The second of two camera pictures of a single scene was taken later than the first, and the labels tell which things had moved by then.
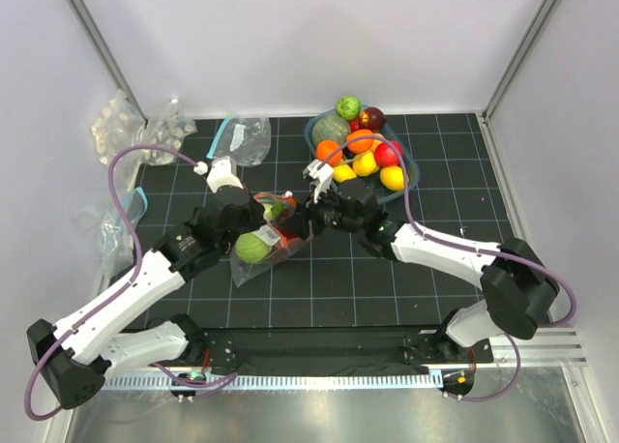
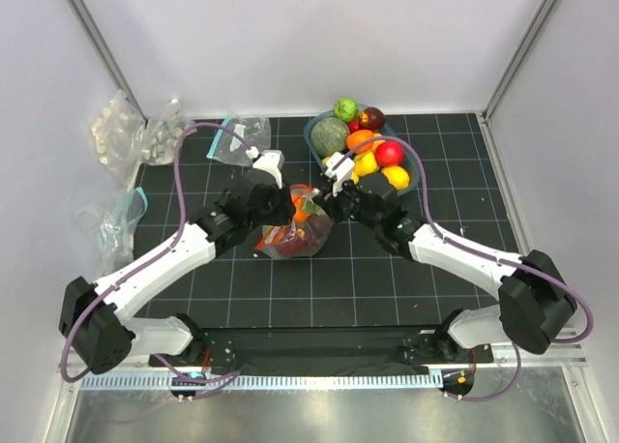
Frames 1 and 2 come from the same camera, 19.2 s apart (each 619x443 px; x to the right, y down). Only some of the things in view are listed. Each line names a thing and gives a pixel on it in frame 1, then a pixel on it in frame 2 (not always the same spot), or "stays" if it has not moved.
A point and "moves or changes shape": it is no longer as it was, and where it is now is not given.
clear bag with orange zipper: x=282 y=230 moves or changes shape
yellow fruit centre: x=365 y=163 stays
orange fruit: x=363 y=145 stays
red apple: x=386 y=156 stays
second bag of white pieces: x=168 y=129 stays
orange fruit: x=325 y=148 moves or changes shape
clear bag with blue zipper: x=247 y=139 stays
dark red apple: x=286 y=233 → x=295 y=248
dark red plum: x=372 y=118 stays
